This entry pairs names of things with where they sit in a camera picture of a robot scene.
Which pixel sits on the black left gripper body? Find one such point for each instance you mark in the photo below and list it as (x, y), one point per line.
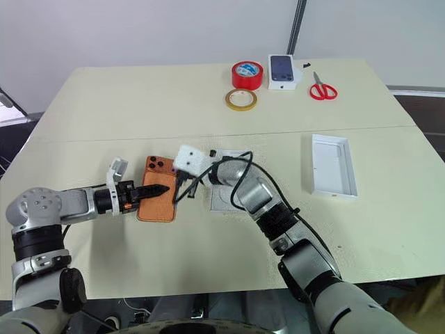
(126, 199)

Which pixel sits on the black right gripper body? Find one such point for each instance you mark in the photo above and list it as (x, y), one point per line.
(182, 176)

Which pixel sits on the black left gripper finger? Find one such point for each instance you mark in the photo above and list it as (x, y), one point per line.
(153, 191)

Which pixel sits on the phone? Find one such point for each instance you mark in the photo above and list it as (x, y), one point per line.
(156, 208)

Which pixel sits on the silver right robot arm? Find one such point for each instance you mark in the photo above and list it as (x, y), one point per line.
(257, 195)

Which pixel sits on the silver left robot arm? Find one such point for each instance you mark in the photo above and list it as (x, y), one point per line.
(73, 203)

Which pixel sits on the white phone box lid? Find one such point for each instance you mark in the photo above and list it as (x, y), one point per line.
(330, 167)

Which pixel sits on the white box with phone picture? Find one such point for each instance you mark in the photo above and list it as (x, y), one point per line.
(282, 71)

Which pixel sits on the yellow tape roll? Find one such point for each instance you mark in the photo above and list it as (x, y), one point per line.
(229, 101)

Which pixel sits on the red tape roll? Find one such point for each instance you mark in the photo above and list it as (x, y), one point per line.
(247, 74)

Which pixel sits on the small white tape roll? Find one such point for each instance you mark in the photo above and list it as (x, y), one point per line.
(113, 321)

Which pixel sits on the dark vertical pole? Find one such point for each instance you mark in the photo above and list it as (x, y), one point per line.
(296, 26)

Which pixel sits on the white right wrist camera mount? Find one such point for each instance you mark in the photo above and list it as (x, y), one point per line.
(190, 159)

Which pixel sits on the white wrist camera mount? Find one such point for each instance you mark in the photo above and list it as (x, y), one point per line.
(116, 169)
(190, 159)

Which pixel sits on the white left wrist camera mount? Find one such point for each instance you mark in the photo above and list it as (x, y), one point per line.
(116, 169)

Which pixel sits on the grey metal frame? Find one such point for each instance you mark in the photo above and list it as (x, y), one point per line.
(10, 104)

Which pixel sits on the grey metal rail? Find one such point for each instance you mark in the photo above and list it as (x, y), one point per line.
(417, 92)

